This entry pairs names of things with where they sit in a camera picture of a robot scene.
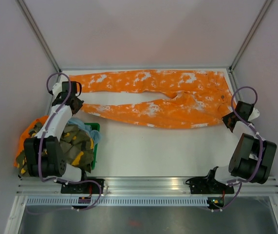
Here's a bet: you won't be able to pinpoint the orange white tie-dye trousers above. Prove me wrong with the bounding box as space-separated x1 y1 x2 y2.
70 69 232 129

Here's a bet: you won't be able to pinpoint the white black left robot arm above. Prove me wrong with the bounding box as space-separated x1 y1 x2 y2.
23 81 89 194

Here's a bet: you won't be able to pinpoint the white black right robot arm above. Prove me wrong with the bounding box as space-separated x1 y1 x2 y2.
204 101 277 193

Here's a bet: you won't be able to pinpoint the camouflage trousers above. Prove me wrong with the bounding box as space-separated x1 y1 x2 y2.
17 122 93 177

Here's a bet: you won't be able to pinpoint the green plastic bin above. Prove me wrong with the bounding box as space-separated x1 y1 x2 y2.
84 123 102 170

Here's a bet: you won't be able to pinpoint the orange garment in pile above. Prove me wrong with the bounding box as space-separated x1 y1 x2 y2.
14 115 48 168

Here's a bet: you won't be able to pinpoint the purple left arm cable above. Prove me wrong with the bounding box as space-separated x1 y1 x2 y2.
26 72 103 215

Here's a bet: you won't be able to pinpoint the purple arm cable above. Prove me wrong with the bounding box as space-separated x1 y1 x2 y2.
26 72 103 215
199 86 263 212

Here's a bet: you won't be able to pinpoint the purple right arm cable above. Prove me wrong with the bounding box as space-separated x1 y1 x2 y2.
199 86 263 212

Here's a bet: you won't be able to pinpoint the aluminium mounting rail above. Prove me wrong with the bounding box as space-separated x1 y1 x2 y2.
15 177 278 196

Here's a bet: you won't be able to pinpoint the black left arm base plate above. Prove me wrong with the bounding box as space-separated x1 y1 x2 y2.
61 178 105 195

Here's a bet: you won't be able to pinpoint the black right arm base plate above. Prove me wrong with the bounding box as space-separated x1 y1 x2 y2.
185 177 234 195

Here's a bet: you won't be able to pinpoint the white slotted cable duct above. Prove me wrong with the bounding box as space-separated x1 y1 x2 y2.
26 196 208 207

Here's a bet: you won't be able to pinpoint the right aluminium frame post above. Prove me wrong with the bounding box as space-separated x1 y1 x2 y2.
229 0 275 73

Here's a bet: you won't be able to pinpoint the aluminium frame post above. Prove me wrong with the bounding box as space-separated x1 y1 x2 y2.
229 0 275 73
16 0 61 72

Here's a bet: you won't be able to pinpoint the left aluminium frame post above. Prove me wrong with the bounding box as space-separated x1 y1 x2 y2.
16 0 61 72

